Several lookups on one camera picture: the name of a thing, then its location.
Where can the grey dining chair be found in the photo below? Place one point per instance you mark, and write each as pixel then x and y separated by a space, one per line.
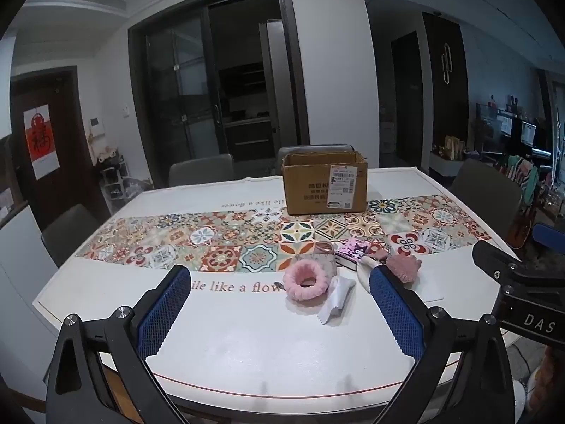
pixel 70 229
pixel 201 170
pixel 22 282
pixel 309 148
pixel 485 194

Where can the pink knitted glove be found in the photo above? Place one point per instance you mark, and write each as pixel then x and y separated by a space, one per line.
pixel 404 267

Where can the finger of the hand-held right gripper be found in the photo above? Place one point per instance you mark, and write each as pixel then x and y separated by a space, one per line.
pixel 549 234
pixel 499 259

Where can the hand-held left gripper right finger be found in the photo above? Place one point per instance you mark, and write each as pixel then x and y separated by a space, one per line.
pixel 397 313

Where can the white zigzag-edged cloth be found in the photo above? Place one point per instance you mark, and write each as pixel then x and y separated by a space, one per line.
pixel 337 300

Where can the small pink roll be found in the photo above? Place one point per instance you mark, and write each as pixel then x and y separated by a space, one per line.
pixel 325 246

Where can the white wall intercom panel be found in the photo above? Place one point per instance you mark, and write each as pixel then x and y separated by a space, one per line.
pixel 96 126

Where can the pink cartoon-print tissue pack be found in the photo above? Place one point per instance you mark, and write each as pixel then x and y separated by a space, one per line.
pixel 353 251

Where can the white sideboard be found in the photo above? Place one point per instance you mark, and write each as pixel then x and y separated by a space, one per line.
pixel 446 165

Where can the white shoe rack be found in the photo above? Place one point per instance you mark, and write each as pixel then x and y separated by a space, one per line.
pixel 114 176

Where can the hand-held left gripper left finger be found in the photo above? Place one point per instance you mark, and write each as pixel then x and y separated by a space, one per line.
pixel 163 313

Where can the brown cardboard box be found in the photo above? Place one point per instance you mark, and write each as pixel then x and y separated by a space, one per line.
pixel 309 185

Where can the dark wooden door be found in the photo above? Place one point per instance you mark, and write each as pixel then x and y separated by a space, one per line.
pixel 75 150

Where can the white soft sock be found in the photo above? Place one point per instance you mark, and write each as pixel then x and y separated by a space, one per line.
pixel 365 274

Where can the grey fabric pouch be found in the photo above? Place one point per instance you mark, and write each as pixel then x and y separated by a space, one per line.
pixel 322 261

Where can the pink fluffy headband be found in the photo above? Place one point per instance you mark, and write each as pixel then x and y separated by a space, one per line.
pixel 293 289

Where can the colourful striped garment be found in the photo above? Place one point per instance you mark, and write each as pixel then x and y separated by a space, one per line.
pixel 523 174

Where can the red paper door poster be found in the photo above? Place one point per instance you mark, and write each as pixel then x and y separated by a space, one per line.
pixel 42 143

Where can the dark sliding glass door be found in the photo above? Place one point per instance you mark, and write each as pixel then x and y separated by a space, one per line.
pixel 185 88

